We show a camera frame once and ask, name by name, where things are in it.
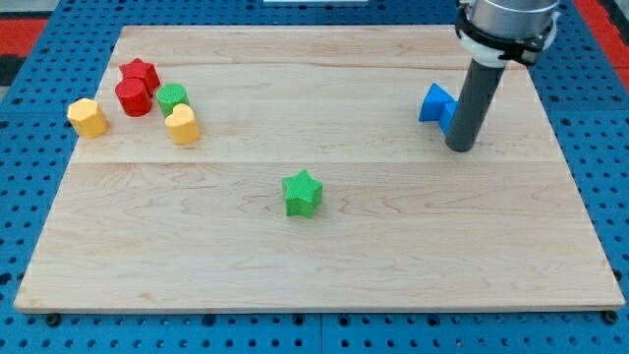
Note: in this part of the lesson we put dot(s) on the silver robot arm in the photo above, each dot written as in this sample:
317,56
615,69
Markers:
512,19

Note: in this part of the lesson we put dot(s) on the green star block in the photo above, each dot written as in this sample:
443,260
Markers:
302,194

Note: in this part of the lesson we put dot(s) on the red star block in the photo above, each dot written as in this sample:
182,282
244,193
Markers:
144,71

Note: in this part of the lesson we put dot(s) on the wooden board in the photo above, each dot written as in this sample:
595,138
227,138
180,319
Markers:
141,225

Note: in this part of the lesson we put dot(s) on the yellow heart block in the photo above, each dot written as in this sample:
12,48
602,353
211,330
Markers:
182,125

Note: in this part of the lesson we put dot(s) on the blue triangle block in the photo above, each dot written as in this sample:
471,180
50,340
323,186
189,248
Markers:
434,102

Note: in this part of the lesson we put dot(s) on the green cylinder block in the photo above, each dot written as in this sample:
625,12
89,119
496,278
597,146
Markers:
170,95

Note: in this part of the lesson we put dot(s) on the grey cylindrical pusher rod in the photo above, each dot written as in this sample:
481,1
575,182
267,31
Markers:
477,92

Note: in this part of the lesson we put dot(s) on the red cylinder block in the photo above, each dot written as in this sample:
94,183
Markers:
133,97

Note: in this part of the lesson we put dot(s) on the yellow hexagon block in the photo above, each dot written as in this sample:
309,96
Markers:
87,118

